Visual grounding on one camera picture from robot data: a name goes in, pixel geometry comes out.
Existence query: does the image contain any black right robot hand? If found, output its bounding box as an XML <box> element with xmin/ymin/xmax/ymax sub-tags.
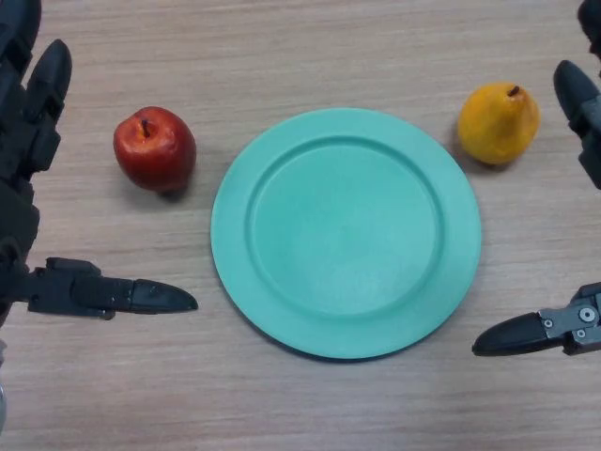
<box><xmin>471</xmin><ymin>0</ymin><xmax>601</xmax><ymax>357</ymax></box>

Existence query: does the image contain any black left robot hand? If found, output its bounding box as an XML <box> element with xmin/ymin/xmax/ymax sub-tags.
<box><xmin>0</xmin><ymin>0</ymin><xmax>199</xmax><ymax>330</ymax></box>

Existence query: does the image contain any red apple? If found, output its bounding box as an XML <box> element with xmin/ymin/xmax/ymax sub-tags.
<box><xmin>113</xmin><ymin>105</ymin><xmax>197</xmax><ymax>193</ymax></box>

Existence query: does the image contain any green round plate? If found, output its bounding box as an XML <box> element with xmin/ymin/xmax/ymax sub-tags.
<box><xmin>210</xmin><ymin>107</ymin><xmax>484</xmax><ymax>362</ymax></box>

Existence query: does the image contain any yellow orange pear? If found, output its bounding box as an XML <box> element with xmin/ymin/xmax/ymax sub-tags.
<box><xmin>457</xmin><ymin>82</ymin><xmax>541</xmax><ymax>166</ymax></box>

